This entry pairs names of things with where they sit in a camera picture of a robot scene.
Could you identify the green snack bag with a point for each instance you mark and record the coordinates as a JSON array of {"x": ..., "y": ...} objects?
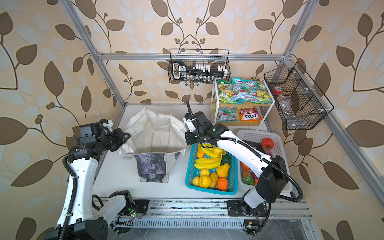
[
  {"x": 263, "y": 96},
  {"x": 225, "y": 90}
]

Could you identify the yellow corn cob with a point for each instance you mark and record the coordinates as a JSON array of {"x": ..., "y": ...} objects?
[{"x": 214, "y": 179}]

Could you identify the black wire basket right wall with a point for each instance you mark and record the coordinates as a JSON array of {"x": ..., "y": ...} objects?
[{"x": 310, "y": 105}]

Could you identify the yellow pear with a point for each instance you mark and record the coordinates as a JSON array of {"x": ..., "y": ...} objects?
[{"x": 223, "y": 171}]

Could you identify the cream canvas grocery bag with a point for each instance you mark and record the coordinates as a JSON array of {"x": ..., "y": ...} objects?
[{"x": 155, "y": 144}]

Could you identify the upper banana bunch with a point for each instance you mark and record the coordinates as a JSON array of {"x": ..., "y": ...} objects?
[{"x": 212, "y": 151}]

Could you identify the red tomato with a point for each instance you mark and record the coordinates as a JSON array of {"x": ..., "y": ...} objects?
[{"x": 267, "y": 144}]

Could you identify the orange Fox's candy bag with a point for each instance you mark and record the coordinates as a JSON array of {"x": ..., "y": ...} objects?
[{"x": 250, "y": 114}]

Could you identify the green snack bag right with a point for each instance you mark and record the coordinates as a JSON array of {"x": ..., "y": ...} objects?
[{"x": 263, "y": 96}]

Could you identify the teal red snack bag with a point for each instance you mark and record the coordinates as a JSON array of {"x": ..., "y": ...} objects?
[{"x": 244, "y": 90}]

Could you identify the banana bunch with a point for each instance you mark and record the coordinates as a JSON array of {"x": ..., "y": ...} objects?
[
  {"x": 212, "y": 151},
  {"x": 210, "y": 163}
]

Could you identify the green snack bag left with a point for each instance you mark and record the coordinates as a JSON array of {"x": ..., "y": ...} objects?
[{"x": 225, "y": 90}]

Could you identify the plastic bottle red cap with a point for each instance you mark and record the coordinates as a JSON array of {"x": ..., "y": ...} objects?
[{"x": 285, "y": 102}]

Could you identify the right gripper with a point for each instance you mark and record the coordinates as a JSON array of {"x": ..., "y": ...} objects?
[{"x": 188, "y": 136}]

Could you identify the yellow lemon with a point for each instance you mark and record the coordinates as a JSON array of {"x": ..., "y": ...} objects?
[{"x": 204, "y": 172}]

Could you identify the lower teal snack bag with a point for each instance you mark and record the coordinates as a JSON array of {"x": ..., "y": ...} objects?
[{"x": 226, "y": 115}]

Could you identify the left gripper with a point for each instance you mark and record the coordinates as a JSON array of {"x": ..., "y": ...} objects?
[{"x": 117, "y": 133}]

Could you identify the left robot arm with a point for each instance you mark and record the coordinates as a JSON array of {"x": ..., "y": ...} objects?
[{"x": 77, "y": 221}]

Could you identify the white plastic basket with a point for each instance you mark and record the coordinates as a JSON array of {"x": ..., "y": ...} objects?
[{"x": 278, "y": 150}]

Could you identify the black wire basket wall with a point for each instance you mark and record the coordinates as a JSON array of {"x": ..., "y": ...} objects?
[
  {"x": 200, "y": 55},
  {"x": 310, "y": 105}
]

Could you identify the teal plastic basket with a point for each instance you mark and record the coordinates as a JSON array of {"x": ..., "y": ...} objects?
[{"x": 232, "y": 177}]

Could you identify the yellow round fruit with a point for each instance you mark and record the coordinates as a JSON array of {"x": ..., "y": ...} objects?
[{"x": 196, "y": 181}]

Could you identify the lower banana bunch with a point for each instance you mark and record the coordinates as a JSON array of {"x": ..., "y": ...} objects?
[{"x": 210, "y": 163}]

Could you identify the orange tangerine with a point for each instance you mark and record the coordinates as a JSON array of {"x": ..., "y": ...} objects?
[{"x": 222, "y": 184}]

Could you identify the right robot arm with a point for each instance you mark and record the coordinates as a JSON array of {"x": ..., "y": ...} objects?
[{"x": 274, "y": 180}]

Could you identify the yellow bell pepper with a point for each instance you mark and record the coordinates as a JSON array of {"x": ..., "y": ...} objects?
[{"x": 205, "y": 181}]

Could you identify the black wire basket back wall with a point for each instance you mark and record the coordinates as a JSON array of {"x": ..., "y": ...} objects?
[{"x": 200, "y": 55}]

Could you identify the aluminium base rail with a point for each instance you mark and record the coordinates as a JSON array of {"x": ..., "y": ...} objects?
[{"x": 188, "y": 213}]

